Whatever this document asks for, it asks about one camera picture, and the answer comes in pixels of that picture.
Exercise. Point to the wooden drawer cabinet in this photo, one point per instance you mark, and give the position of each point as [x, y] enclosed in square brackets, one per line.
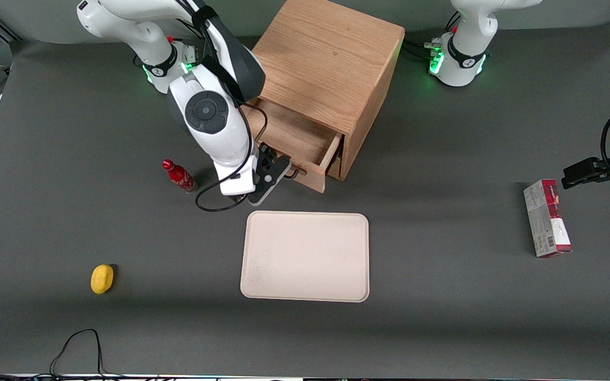
[331, 58]

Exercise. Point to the red cola bottle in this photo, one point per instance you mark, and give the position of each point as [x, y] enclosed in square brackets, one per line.
[179, 177]

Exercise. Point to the red and white carton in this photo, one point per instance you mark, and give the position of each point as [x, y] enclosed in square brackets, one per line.
[547, 219]

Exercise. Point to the wooden drawer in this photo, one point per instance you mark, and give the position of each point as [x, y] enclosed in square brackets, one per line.
[294, 135]

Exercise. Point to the cream rectangular tray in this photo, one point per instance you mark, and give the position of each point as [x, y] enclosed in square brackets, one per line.
[305, 256]

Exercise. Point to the yellow lemon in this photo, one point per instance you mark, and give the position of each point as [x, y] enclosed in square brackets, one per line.
[102, 279]

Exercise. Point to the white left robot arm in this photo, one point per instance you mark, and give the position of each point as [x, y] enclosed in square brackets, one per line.
[466, 58]

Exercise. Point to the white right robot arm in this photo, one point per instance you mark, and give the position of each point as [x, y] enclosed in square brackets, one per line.
[215, 132]

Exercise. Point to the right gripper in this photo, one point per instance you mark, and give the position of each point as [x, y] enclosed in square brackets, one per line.
[266, 157]

